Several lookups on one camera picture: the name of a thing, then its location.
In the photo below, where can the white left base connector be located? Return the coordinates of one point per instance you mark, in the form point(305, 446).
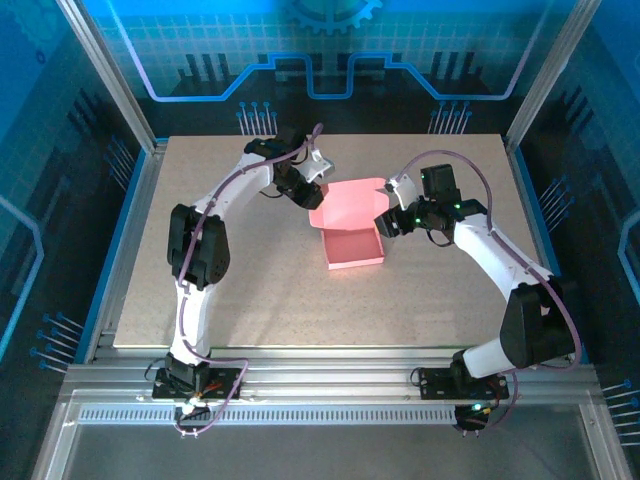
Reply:
point(192, 410)

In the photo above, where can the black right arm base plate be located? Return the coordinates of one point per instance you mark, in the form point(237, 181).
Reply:
point(435, 385)

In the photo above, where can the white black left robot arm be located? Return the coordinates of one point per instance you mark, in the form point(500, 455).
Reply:
point(190, 320)

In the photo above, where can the aluminium side rail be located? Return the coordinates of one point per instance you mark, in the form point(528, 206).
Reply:
point(535, 240)
point(134, 240)

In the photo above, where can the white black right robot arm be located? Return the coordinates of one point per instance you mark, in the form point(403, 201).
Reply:
point(495, 255)

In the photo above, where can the pink cloth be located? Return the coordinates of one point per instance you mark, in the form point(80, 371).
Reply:
point(350, 215)

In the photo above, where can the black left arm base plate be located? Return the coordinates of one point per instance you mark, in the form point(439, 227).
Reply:
point(225, 385)

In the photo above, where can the blue edge strip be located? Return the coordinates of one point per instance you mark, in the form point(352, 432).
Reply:
point(548, 240)
point(116, 240)

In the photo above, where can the aluminium frame post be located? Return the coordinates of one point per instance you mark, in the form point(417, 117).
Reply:
point(545, 65)
point(100, 65)

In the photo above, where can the aluminium cross rail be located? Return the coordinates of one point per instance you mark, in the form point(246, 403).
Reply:
point(325, 370)

